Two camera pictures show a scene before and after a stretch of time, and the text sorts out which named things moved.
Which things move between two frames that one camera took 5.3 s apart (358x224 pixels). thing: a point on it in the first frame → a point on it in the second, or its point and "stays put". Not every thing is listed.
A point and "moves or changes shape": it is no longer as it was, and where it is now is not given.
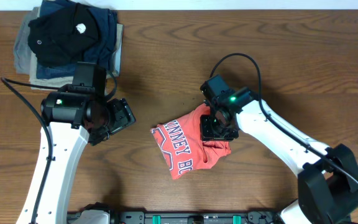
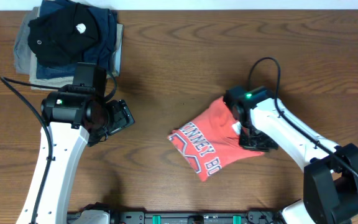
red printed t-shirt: (179, 144) moves or changes shape
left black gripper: (124, 117) stays put
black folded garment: (61, 37) stays put
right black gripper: (207, 133) → (246, 144)
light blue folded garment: (117, 58) stays put
